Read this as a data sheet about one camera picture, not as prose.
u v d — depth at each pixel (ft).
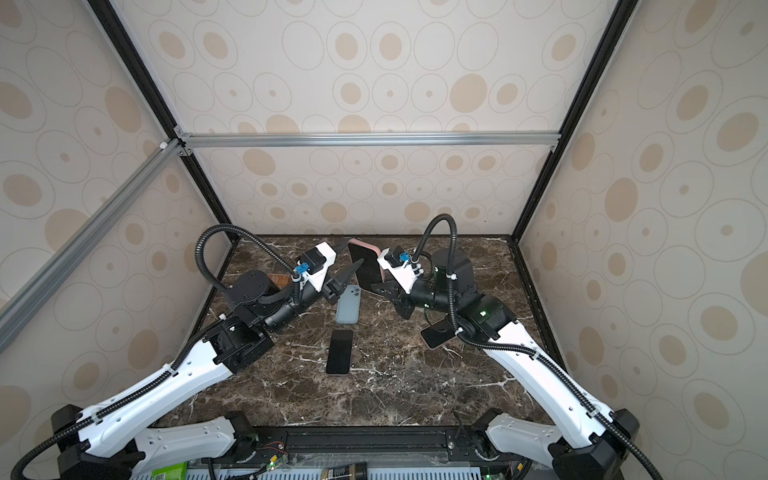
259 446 2.39
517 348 1.43
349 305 3.26
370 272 1.91
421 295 1.84
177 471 2.25
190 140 2.94
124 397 1.32
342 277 1.72
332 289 1.71
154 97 2.66
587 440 1.24
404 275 1.82
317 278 1.65
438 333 3.03
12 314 1.66
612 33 2.31
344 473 2.21
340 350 2.95
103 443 1.26
